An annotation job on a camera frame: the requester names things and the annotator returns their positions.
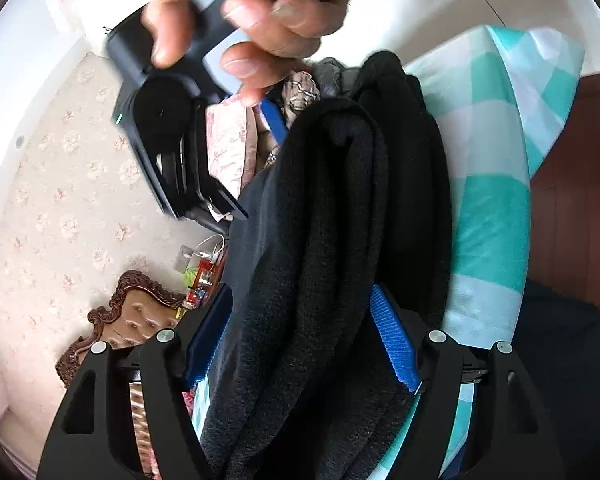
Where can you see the wall socket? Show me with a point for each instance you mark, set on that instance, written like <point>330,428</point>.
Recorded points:
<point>186,256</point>

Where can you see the black fleece pants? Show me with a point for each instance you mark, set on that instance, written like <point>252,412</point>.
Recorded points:
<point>320,210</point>

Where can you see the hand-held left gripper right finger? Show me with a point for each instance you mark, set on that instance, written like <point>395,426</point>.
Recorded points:
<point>395,340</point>

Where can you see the round ceiling light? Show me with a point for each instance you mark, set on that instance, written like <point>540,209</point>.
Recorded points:
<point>19,141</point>

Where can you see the teal white checked blanket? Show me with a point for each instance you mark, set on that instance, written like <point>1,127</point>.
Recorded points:
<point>490,210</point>

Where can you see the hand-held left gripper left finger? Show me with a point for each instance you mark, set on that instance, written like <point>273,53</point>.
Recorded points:
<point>210,340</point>

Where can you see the pink satin pillow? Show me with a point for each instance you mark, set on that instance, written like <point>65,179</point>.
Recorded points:
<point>225,145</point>

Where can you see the brown carved tufted headboard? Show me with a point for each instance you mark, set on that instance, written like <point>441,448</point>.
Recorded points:
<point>135,310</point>

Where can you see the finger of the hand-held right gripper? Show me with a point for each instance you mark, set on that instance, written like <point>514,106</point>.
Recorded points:
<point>275,120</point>

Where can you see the beige patterned cloth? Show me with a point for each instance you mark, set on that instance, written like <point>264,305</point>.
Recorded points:
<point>302,92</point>

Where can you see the person's right hand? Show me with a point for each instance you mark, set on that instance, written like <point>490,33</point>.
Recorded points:
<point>290,25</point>

